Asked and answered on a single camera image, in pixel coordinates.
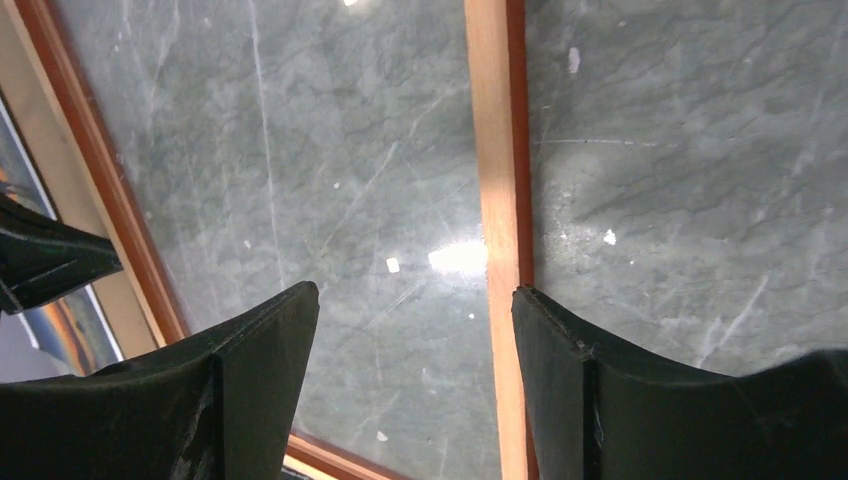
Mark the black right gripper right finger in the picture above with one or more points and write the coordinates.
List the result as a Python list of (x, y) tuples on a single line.
[(601, 407)]

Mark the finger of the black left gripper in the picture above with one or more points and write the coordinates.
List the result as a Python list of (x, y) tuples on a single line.
[(43, 259)]

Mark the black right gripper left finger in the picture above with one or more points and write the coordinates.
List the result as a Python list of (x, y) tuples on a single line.
[(218, 404)]

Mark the sunset landscape photo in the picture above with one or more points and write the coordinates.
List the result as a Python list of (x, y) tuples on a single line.
[(70, 335)]

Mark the orange wooden picture frame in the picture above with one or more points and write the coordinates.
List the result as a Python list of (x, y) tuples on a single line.
[(234, 148)]

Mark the brown cardboard backing board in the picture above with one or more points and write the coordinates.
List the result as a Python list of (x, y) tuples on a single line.
[(60, 126)]

